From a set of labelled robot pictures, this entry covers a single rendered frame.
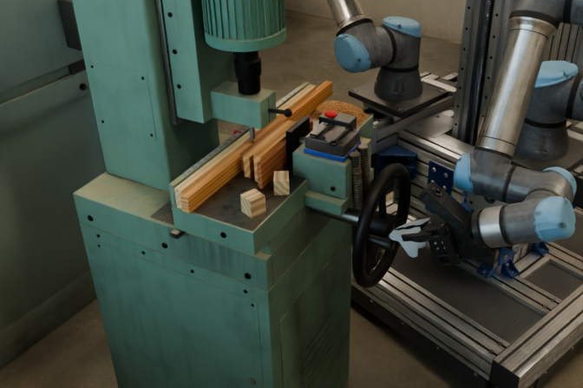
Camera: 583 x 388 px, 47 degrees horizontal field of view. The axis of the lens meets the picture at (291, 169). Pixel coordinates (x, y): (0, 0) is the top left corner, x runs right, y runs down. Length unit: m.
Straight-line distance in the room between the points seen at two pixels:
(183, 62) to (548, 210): 0.82
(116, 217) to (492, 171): 0.89
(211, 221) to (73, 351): 1.20
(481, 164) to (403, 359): 1.13
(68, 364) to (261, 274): 1.13
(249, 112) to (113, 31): 0.35
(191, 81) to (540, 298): 1.34
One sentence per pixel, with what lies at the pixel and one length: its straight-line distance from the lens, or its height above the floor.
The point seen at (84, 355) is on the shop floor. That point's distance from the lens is 2.47.
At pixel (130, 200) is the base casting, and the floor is 0.80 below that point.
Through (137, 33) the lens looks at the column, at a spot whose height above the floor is 1.21.
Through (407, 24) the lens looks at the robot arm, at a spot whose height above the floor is 1.05.
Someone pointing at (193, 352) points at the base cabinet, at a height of 0.41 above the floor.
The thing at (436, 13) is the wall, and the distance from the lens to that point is 4.93.
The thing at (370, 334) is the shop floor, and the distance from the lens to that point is 2.41.
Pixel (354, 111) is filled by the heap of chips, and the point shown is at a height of 0.93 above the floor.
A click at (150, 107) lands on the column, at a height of 1.04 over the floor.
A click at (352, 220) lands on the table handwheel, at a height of 0.81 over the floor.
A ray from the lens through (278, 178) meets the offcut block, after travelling 1.45.
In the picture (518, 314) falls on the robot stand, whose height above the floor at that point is 0.21.
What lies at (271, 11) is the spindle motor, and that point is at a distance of 1.40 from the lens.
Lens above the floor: 1.70
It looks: 31 degrees down
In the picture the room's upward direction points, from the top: 2 degrees counter-clockwise
